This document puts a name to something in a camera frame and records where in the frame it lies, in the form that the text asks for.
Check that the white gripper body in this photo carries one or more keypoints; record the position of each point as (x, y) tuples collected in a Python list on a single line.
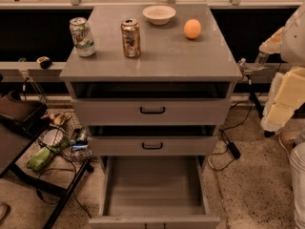
[(294, 39)]

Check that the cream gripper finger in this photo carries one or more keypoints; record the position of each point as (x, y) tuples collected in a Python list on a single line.
[(291, 92), (275, 117)]

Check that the orange soda can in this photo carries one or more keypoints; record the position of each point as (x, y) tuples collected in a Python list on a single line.
[(130, 38)]

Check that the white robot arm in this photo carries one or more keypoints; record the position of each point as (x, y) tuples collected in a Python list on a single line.
[(292, 50)]

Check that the grey three-drawer cabinet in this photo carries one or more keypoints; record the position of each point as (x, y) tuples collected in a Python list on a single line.
[(167, 55)]

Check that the bottom grey drawer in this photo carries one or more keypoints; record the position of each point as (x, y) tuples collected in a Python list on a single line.
[(153, 192)]

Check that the grey drawer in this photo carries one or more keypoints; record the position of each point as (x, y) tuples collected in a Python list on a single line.
[(124, 104), (153, 192), (191, 140)]

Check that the middle grey drawer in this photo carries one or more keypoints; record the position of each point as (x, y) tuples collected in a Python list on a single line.
[(191, 140)]

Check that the top grey drawer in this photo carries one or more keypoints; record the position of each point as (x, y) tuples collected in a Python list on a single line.
[(124, 104)]

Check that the green white soda can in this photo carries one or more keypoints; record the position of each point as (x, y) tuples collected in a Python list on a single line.
[(82, 36)]

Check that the clear plastic water bottle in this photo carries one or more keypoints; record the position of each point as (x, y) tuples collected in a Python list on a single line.
[(260, 61)]

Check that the black tripod stand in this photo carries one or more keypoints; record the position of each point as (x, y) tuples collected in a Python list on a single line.
[(247, 73)]

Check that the orange fruit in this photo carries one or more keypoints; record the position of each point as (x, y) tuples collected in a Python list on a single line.
[(192, 29)]

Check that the white bowl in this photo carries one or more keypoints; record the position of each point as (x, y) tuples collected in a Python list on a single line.
[(159, 15)]

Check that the small black round device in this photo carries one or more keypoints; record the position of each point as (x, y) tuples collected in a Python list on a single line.
[(44, 62)]

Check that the green snack bag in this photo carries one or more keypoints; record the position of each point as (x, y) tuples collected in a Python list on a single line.
[(41, 159)]

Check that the dark brown bag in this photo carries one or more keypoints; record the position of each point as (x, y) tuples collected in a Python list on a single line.
[(21, 116)]

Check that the black side table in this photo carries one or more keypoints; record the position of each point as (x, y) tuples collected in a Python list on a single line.
[(13, 144)]

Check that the black power adapter with cable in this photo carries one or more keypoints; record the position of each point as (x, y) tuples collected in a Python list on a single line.
[(230, 146)]

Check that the wire basket of items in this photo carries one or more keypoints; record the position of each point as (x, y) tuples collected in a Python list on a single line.
[(67, 136)]

